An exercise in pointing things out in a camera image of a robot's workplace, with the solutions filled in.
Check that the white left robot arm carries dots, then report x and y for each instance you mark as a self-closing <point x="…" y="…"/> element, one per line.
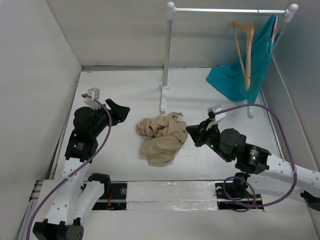
<point x="61" y="214"/>

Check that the wooden clothes hanger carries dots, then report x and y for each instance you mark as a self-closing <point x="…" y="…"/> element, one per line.
<point x="248" y="28"/>

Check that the white metal clothes rack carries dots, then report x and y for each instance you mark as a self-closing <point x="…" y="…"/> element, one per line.
<point x="287" y="14"/>

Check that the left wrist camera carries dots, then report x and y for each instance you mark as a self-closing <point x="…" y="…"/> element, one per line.
<point x="93" y="93"/>

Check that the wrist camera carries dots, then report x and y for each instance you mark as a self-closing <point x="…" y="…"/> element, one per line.
<point x="214" y="114"/>
<point x="93" y="93"/>

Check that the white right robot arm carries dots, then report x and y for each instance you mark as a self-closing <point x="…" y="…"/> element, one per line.
<point x="230" y="145"/>

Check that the beige t shirt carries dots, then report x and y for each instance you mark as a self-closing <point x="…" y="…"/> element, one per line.
<point x="167" y="134"/>

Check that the pink hanger on rack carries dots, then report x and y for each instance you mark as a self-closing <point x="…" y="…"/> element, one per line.
<point x="274" y="30"/>

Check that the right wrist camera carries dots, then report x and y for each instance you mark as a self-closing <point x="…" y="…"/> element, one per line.
<point x="214" y="114"/>

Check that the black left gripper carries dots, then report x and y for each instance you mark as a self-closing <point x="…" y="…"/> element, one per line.
<point x="119" y="112"/>

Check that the teal shirt on rack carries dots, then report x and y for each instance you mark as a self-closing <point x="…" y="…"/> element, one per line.
<point x="230" y="80"/>

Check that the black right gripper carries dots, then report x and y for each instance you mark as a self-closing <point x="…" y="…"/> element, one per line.
<point x="198" y="132"/>

